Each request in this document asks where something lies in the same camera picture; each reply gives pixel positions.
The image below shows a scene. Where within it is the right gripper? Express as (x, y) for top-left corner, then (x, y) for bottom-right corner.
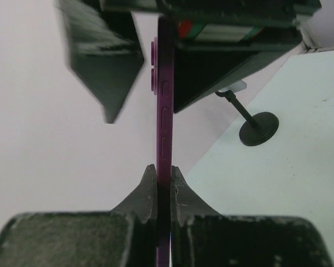
(100, 1), (322, 113)

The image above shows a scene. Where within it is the far black phone stand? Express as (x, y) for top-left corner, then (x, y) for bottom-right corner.
(215, 90), (279, 147)

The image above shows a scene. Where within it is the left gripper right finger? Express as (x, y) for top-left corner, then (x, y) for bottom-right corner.
(170, 167), (334, 266)

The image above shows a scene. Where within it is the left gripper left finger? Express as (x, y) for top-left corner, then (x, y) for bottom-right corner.
(0, 165), (157, 266)

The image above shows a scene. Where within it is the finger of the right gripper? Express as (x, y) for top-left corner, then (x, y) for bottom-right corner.
(57, 0), (144, 123)

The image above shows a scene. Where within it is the silver phone on stand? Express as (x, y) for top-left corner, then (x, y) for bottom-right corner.
(219, 80), (247, 93)

